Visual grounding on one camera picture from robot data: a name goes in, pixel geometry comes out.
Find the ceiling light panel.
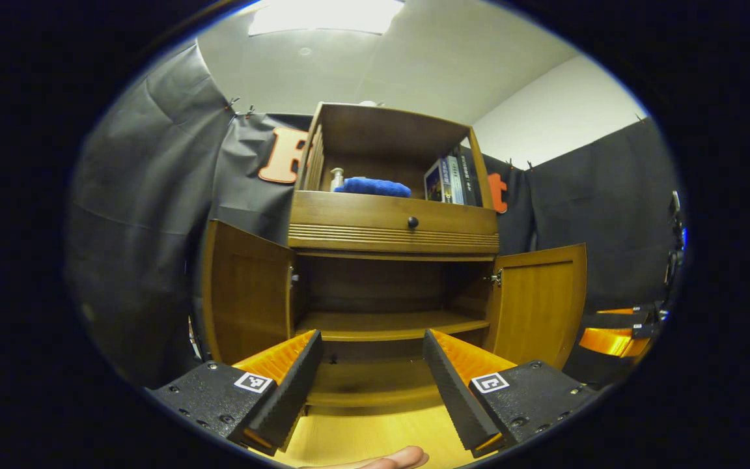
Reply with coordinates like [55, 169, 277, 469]
[248, 0, 406, 36]

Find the grey book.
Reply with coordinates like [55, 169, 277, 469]
[447, 155, 466, 205]

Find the folded blue towel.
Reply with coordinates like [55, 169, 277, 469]
[334, 177, 412, 199]

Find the wooden double-door shoe cabinet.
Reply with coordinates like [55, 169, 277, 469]
[287, 102, 501, 408]

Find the row of leaning pale books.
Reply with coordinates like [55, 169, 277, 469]
[302, 124, 326, 192]

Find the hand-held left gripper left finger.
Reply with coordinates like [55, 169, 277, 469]
[147, 329, 324, 457]

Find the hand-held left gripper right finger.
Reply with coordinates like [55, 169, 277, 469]
[423, 328, 600, 459]

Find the wooden shoe cabinet door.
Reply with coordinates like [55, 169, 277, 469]
[482, 243, 588, 371]
[201, 220, 298, 365]

